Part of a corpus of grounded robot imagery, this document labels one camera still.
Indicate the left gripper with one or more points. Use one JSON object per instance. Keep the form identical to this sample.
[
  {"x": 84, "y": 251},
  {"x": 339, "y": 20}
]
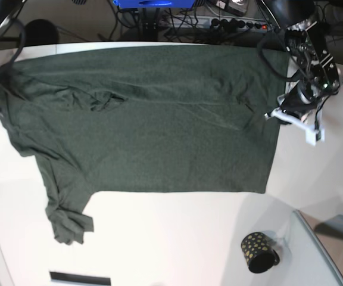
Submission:
[{"x": 300, "y": 106}]

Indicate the dark green t-shirt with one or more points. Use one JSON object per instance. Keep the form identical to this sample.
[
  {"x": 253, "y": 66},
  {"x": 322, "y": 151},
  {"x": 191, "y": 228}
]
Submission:
[{"x": 184, "y": 118}]

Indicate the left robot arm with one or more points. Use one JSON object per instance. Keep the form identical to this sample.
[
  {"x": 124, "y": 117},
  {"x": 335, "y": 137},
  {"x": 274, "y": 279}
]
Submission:
[{"x": 296, "y": 26}]

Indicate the black round stool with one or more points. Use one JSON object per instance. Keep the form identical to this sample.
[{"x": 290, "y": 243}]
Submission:
[{"x": 41, "y": 32}]

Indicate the white power strip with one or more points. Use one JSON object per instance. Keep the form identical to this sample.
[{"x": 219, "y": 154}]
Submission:
[{"x": 209, "y": 22}]

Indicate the grey tray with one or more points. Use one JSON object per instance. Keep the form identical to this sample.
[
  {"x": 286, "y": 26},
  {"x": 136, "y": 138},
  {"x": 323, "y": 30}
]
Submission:
[{"x": 329, "y": 247}]

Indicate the black mug with gold dots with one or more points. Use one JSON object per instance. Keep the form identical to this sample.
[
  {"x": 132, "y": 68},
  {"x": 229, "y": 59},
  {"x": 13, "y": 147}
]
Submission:
[{"x": 258, "y": 252}]

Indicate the blue box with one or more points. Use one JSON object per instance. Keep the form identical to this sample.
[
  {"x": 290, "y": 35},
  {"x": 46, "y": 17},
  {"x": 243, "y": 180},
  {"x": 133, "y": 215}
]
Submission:
[{"x": 126, "y": 4}]

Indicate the white slotted plate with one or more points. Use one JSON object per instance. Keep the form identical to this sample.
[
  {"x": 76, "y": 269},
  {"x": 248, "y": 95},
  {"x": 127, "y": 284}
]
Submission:
[{"x": 79, "y": 279}]

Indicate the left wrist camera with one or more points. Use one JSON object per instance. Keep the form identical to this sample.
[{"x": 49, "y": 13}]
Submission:
[{"x": 313, "y": 136}]

